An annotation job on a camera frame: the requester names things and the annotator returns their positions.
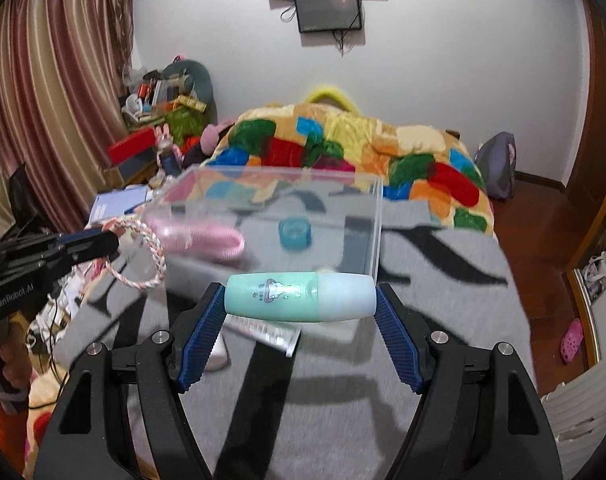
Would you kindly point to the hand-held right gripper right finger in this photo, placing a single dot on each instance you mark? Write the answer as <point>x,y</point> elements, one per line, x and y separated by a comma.
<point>398,345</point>

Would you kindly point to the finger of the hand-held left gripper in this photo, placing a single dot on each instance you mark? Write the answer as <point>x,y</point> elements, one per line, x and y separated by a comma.
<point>78,262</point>
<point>90,240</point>

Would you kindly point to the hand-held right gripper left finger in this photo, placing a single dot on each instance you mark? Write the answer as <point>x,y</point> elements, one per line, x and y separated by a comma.
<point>203,345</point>

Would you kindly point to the green lotion bottle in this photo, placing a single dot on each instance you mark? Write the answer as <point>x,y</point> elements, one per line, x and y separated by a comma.
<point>283,295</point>

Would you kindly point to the clear plastic box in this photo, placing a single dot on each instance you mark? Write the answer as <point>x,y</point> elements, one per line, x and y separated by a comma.
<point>333,195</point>

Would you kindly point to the person's left hand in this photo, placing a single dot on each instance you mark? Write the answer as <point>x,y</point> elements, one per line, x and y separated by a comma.
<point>17,355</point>

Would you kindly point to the small white object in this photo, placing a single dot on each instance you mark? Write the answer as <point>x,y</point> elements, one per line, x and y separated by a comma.
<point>218,357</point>

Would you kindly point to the blue white notebook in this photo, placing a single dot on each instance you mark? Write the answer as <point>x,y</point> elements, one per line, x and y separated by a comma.
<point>115,205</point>

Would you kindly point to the white squeeze tube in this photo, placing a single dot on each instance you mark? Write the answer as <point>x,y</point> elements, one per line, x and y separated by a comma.
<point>273,335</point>

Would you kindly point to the black chair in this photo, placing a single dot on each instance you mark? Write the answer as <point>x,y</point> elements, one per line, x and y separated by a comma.
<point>25,200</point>

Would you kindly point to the grey black patterned blanket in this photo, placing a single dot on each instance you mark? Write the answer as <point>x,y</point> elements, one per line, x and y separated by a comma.
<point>458,285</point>

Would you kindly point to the red box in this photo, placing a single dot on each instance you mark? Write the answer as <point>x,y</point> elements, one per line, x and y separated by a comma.
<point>130,146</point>

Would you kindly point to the pink bunny toy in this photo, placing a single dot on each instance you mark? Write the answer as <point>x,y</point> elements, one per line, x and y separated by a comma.
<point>167,147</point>

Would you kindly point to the blue round cap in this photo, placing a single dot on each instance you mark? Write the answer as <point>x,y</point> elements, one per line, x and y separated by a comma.
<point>294,234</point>

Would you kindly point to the pink striped curtain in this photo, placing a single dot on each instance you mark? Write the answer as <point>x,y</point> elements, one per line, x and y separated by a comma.
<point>48,85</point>

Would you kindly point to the pink plush toy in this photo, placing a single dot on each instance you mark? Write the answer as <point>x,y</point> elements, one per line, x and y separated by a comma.
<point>214,135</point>

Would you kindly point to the yellow green box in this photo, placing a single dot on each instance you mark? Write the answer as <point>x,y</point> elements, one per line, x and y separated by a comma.
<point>190,104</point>

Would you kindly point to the pink clog shoe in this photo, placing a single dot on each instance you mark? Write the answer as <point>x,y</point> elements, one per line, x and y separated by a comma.
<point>572,340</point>

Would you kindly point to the colourful patchwork blanket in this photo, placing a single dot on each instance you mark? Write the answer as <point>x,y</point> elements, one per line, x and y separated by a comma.
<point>413,160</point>

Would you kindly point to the white drawer cabinet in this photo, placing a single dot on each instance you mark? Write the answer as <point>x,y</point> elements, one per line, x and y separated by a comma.
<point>578,410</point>

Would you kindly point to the green round cushion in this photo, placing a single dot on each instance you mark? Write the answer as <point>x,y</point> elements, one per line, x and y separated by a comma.
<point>198,77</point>

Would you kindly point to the grey purple backpack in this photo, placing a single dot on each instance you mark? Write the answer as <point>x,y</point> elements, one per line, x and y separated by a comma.
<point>498,165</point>

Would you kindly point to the white shoes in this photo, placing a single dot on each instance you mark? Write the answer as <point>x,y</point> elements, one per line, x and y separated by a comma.
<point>600,275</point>

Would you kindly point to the yellow pillow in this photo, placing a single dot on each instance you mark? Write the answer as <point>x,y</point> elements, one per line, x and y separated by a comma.
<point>333,94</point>

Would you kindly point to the small black wall screen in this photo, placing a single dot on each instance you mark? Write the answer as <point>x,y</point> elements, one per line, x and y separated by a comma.
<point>328,10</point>

